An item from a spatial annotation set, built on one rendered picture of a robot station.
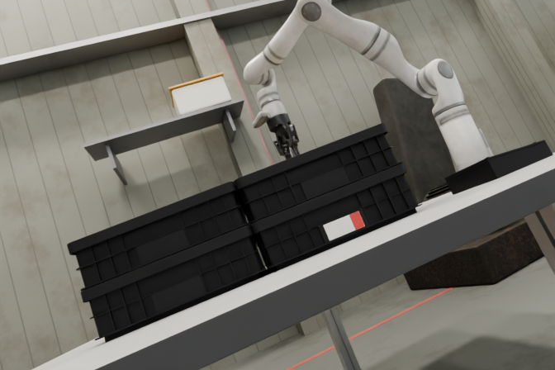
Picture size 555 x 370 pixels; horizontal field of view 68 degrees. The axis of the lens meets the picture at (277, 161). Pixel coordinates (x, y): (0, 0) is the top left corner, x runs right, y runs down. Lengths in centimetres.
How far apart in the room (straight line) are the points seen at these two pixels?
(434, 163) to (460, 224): 370
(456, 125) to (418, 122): 306
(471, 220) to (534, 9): 646
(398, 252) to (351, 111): 428
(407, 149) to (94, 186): 299
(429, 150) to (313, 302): 384
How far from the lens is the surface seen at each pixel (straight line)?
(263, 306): 45
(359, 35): 122
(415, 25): 571
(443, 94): 127
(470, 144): 125
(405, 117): 425
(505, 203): 59
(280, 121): 131
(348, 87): 487
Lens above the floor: 73
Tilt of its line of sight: 12 degrees up
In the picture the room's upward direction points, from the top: 22 degrees counter-clockwise
